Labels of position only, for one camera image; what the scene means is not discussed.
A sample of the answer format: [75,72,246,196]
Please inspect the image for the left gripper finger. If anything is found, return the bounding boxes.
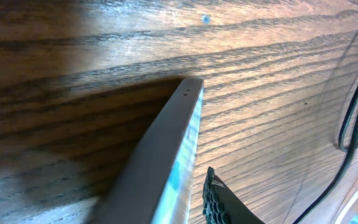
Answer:
[203,167,264,224]

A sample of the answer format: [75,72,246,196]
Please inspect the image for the Samsung Galaxy smartphone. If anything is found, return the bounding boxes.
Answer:
[92,78,204,224]

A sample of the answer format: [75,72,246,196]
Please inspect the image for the black USB charging cable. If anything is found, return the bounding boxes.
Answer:
[292,46,358,224]

